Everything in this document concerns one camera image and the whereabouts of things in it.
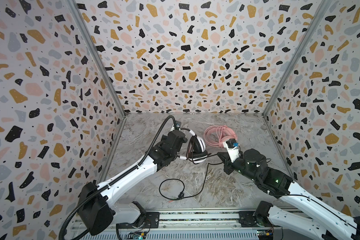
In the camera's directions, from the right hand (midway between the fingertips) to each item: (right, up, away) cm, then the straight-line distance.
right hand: (217, 151), depth 67 cm
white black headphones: (-9, -2, +8) cm, 12 cm away
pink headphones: (+5, +5, +33) cm, 34 cm away
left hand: (-21, +8, +10) cm, 25 cm away
